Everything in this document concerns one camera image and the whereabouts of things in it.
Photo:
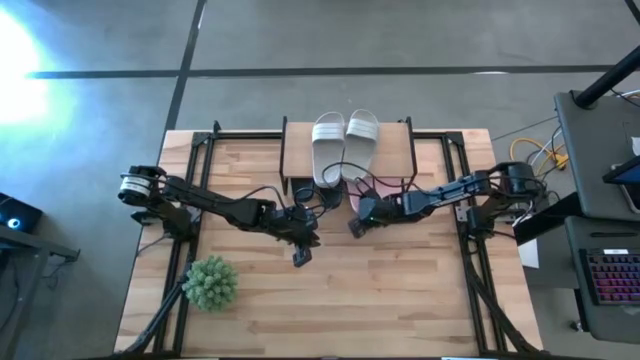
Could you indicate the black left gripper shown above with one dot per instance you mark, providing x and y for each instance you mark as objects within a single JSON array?
[{"x": 295, "y": 225}]

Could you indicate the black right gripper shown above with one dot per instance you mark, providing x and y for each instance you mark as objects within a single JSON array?
[{"x": 382, "y": 210}]

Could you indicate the grey rubber slide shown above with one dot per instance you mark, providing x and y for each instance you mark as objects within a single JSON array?
[
  {"x": 327, "y": 145},
  {"x": 361, "y": 140}
]

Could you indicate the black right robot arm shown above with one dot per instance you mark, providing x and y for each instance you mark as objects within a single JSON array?
[{"x": 450, "y": 190}]

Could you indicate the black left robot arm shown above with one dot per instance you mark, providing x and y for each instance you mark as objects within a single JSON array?
[{"x": 210, "y": 200}]

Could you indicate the green artificial plant ball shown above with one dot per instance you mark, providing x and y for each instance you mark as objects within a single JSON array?
[{"x": 210, "y": 282}]

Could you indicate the white paper sheet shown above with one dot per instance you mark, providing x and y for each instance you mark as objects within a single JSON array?
[{"x": 529, "y": 255}]

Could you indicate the black box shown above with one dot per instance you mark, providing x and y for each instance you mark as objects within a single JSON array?
[{"x": 550, "y": 222}]

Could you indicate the grey desk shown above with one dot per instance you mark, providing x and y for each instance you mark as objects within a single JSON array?
[{"x": 595, "y": 145}]

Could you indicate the backlit computer keyboard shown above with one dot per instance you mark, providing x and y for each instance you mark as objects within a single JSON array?
[{"x": 615, "y": 275}]

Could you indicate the black tablet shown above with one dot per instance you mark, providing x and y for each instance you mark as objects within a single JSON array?
[{"x": 627, "y": 175}]

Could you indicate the black metal stand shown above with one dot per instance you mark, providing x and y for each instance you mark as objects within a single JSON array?
[{"x": 40, "y": 244}]

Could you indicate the black pole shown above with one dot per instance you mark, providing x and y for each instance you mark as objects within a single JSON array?
[{"x": 610, "y": 77}]

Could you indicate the black device blue light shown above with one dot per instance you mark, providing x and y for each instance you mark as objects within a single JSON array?
[{"x": 17, "y": 215}]

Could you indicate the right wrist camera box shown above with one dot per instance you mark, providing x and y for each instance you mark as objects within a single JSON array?
[{"x": 358, "y": 228}]

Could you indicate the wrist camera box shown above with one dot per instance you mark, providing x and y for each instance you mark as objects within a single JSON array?
[
  {"x": 302, "y": 256},
  {"x": 358, "y": 228}
]

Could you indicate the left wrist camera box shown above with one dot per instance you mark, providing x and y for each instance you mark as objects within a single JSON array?
[{"x": 302, "y": 256}]

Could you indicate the wooden shelf black metal frame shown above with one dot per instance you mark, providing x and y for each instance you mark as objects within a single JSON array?
[{"x": 300, "y": 150}]

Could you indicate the black metal table frame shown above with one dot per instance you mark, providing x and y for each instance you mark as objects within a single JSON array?
[{"x": 250, "y": 135}]

